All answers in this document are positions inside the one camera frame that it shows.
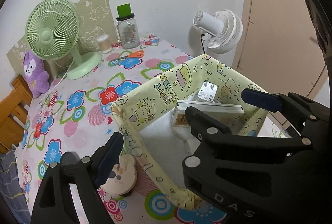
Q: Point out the plaid grey pillow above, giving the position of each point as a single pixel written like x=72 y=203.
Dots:
x=12 y=195

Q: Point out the green desk fan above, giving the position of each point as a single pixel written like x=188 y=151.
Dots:
x=52 y=31

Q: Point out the round cream compact mirror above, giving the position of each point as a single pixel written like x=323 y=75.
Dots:
x=122 y=178

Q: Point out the glass jar green lid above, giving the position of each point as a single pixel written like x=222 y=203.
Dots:
x=127 y=27

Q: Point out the orange scissors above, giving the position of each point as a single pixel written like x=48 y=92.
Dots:
x=137 y=54

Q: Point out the cotton swab container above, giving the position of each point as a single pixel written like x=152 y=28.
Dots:
x=104 y=43

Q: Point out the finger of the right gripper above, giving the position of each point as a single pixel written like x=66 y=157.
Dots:
x=241 y=167
x=302 y=113

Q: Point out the white 45W charger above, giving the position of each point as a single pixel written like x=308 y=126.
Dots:
x=207 y=91

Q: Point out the floral tablecloth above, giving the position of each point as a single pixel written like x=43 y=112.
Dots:
x=76 y=116

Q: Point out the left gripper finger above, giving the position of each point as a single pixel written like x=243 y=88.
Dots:
x=54 y=202

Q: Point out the purple plush bunny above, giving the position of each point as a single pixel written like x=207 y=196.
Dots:
x=36 y=77

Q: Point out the white standing fan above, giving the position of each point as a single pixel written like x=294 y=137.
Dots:
x=222 y=30

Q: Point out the wooden bed headboard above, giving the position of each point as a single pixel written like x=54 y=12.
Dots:
x=14 y=114

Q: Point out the yellow cartoon storage box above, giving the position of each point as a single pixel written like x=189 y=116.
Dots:
x=152 y=100

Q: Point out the beige door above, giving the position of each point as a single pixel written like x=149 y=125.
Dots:
x=279 y=49

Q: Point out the black round case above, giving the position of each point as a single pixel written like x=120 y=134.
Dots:
x=69 y=158

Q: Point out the cartoon cardboard backboard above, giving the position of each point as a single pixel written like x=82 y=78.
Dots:
x=95 y=18

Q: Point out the white rectangular remote box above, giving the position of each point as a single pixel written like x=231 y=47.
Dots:
x=224 y=113

